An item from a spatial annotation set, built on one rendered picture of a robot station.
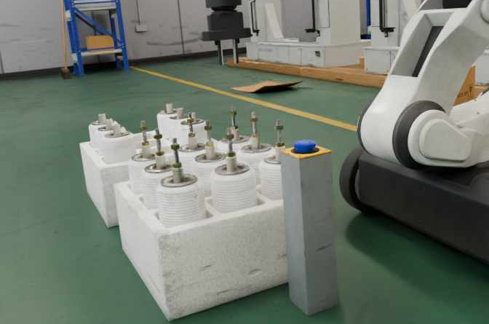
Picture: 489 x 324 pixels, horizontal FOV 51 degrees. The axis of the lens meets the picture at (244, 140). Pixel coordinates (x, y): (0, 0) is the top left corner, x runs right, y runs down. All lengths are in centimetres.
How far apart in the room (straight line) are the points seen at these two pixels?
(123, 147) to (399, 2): 273
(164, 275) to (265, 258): 22
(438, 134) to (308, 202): 30
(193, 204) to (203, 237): 7
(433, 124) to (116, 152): 89
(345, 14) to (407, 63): 331
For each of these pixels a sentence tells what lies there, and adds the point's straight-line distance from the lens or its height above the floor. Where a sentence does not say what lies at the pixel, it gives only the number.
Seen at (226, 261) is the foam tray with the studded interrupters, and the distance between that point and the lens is 106.
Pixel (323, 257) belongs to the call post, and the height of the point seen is 11.
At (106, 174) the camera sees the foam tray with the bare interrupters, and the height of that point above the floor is 16.
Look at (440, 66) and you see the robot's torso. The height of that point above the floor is 43.
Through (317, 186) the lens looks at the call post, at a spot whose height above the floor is 25.
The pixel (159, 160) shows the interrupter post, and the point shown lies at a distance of 115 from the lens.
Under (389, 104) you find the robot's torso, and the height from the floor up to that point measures 36.
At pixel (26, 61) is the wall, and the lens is 730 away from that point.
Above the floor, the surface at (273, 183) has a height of 21.
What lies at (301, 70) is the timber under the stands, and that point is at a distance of 459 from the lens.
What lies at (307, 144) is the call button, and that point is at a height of 33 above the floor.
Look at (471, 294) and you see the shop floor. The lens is 115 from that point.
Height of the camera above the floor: 56
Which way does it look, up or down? 14 degrees down
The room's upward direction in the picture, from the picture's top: 5 degrees counter-clockwise
